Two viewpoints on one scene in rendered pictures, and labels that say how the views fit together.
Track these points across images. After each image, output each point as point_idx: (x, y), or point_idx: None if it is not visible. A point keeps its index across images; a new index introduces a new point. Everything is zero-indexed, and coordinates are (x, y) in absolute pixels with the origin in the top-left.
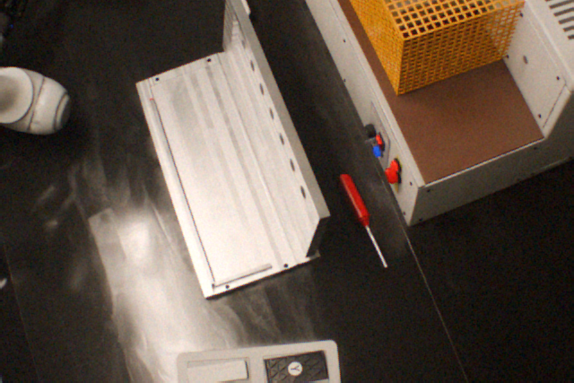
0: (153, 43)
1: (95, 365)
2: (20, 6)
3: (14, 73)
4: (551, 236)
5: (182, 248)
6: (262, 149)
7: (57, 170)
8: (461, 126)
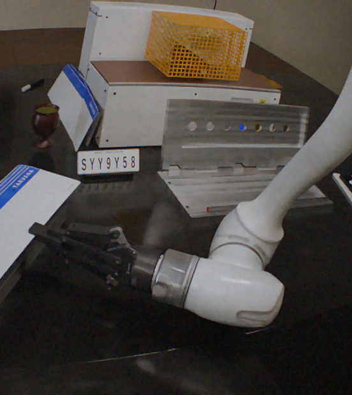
0: (143, 215)
1: None
2: (102, 272)
3: (245, 204)
4: None
5: (307, 216)
6: (238, 173)
7: (272, 274)
8: (246, 77)
